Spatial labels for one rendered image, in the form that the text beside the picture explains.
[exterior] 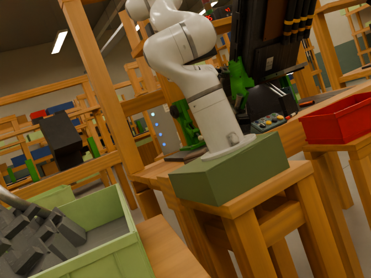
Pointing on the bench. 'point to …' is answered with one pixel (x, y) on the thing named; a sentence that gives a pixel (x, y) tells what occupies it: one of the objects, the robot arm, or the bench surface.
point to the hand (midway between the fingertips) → (222, 73)
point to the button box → (266, 124)
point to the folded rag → (194, 155)
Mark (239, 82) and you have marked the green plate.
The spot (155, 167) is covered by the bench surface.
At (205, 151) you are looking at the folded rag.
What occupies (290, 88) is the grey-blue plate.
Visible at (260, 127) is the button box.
